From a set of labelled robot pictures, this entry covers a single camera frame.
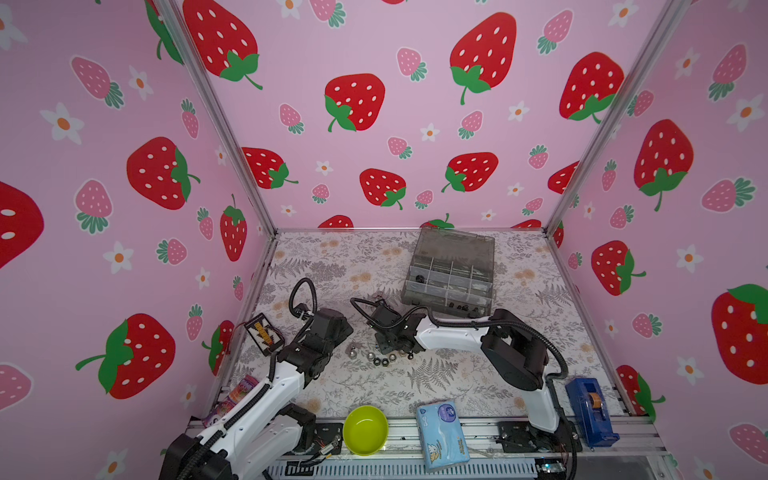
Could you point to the lime green bowl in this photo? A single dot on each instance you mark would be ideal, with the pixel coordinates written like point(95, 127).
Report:
point(365, 430)

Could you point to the grey plastic compartment organizer box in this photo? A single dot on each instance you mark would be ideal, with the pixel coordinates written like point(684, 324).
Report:
point(452, 272)

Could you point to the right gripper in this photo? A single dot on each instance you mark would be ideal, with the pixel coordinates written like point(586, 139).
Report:
point(391, 339)

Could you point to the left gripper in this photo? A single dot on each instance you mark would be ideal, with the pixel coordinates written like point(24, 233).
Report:
point(343, 333)

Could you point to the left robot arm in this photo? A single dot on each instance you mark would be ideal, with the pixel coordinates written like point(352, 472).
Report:
point(252, 414)

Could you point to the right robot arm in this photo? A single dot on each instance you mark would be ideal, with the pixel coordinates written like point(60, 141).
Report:
point(521, 355)

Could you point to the blue tape dispenser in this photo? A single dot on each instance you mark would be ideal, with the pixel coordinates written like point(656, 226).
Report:
point(588, 403)

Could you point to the blue tissue pack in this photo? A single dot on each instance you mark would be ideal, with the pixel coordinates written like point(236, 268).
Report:
point(441, 435)

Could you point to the small black framed card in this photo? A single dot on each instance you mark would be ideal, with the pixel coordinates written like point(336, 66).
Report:
point(264, 334)

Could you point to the purple candy bag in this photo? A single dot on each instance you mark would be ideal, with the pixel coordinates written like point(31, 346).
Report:
point(240, 391)

